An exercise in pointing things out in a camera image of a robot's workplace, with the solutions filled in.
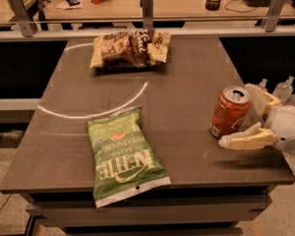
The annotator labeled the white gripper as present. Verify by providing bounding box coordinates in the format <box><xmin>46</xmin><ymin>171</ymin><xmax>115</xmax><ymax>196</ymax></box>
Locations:
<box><xmin>218</xmin><ymin>84</ymin><xmax>295</xmax><ymax>154</ymax></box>

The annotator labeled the orange soda can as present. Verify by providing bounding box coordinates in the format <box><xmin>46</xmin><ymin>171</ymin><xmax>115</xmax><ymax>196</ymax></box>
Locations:
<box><xmin>209</xmin><ymin>86</ymin><xmax>251</xmax><ymax>138</ymax></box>

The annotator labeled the clear sanitizer bottle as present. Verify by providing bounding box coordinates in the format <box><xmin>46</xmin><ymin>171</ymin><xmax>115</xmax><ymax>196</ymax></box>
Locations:
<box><xmin>257</xmin><ymin>79</ymin><xmax>267</xmax><ymax>91</ymax></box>
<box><xmin>272</xmin><ymin>76</ymin><xmax>294</xmax><ymax>102</ymax></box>

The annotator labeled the black mesh cup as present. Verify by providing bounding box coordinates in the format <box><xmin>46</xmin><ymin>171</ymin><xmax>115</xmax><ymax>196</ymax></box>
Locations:
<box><xmin>206</xmin><ymin>0</ymin><xmax>221</xmax><ymax>11</ymax></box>

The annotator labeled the green kettle chips bag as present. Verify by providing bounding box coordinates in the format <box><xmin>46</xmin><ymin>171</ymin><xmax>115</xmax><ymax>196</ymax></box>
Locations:
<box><xmin>87</xmin><ymin>107</ymin><xmax>171</xmax><ymax>207</ymax></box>

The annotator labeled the brown snack bag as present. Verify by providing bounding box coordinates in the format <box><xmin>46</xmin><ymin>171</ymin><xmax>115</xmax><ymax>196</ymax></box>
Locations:
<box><xmin>89</xmin><ymin>29</ymin><xmax>171</xmax><ymax>68</ymax></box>

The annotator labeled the metal rail bar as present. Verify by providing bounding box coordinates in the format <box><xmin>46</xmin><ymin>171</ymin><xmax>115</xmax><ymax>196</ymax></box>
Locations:
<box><xmin>0</xmin><ymin>26</ymin><xmax>295</xmax><ymax>42</ymax></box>

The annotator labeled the right metal bracket post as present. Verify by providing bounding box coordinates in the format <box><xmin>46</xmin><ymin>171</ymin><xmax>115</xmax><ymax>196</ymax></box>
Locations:
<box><xmin>261</xmin><ymin>0</ymin><xmax>286</xmax><ymax>32</ymax></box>

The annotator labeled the metal bracket post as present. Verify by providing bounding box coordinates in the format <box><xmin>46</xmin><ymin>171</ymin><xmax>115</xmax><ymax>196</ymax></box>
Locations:
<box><xmin>141</xmin><ymin>0</ymin><xmax>153</xmax><ymax>30</ymax></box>
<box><xmin>8</xmin><ymin>0</ymin><xmax>37</xmax><ymax>37</ymax></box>
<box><xmin>261</xmin><ymin>0</ymin><xmax>286</xmax><ymax>32</ymax></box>

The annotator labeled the black cable on desk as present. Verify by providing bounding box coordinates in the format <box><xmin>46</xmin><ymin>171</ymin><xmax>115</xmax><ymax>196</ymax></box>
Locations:
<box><xmin>223</xmin><ymin>0</ymin><xmax>259</xmax><ymax>14</ymax></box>

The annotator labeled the middle metal bracket post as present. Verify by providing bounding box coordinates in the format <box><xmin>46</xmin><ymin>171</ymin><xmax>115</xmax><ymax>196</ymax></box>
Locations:
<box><xmin>141</xmin><ymin>0</ymin><xmax>153</xmax><ymax>30</ymax></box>

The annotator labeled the left metal bracket post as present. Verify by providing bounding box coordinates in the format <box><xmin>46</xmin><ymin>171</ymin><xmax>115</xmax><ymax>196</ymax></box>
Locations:
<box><xmin>8</xmin><ymin>0</ymin><xmax>37</xmax><ymax>37</ymax></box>

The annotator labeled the black floor cable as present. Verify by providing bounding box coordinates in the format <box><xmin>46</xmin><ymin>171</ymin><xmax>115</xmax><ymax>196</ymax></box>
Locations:
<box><xmin>0</xmin><ymin>194</ymin><xmax>13</xmax><ymax>219</ymax></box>

